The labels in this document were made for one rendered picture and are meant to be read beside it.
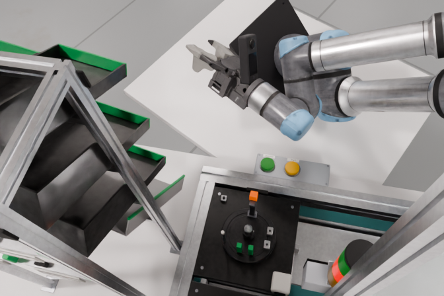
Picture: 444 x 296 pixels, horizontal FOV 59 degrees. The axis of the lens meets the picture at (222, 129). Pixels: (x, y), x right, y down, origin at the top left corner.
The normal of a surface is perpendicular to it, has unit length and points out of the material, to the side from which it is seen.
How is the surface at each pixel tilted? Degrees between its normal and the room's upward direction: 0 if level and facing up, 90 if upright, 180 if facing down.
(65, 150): 25
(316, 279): 0
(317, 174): 0
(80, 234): 65
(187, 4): 0
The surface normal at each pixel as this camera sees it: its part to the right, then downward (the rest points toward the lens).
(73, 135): 0.10, -0.80
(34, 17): -0.07, -0.51
